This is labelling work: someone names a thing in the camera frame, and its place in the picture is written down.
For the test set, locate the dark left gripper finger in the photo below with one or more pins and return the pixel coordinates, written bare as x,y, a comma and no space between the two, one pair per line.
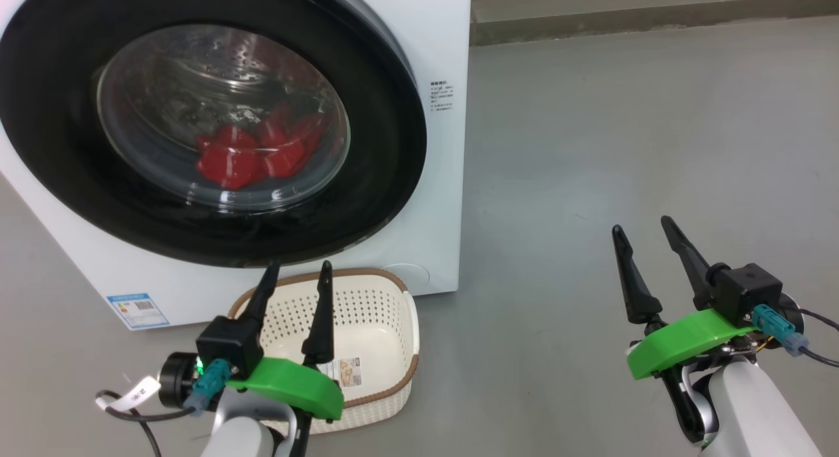
321,326
265,293

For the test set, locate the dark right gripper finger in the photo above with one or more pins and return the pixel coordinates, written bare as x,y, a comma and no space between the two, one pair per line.
688,260
636,286

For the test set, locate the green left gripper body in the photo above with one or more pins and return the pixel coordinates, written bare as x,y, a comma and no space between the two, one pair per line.
295,385

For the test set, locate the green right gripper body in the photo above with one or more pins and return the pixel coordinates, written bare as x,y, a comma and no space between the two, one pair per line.
682,342

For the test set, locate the red and white garment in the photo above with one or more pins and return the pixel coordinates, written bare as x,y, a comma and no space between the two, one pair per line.
229,165

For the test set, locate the black round glass washer door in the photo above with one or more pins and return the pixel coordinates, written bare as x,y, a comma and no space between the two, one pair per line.
52,116

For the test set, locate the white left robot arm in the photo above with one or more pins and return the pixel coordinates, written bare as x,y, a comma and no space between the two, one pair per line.
236,437

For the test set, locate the printed basket label sticker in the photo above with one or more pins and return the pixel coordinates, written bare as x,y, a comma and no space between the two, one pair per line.
347,372

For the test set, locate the cream perforated laundry basket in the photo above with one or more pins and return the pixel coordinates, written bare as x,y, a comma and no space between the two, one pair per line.
373,313

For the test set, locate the white front-load washing machine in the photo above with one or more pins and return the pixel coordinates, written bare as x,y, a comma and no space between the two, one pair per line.
446,214

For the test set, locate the round white filter cover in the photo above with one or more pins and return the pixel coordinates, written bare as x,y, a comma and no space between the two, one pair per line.
414,277

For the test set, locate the blue energy label sticker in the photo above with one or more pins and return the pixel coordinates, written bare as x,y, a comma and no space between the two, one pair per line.
137,311

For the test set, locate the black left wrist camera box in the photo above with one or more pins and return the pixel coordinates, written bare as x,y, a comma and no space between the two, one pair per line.
226,345

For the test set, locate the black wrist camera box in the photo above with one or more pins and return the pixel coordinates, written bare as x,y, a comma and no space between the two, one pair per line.
747,290
226,345

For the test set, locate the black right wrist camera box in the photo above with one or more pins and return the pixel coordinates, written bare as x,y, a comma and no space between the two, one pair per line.
747,290

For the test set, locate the grey wall skirting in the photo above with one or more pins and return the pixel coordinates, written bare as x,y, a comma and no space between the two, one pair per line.
655,21

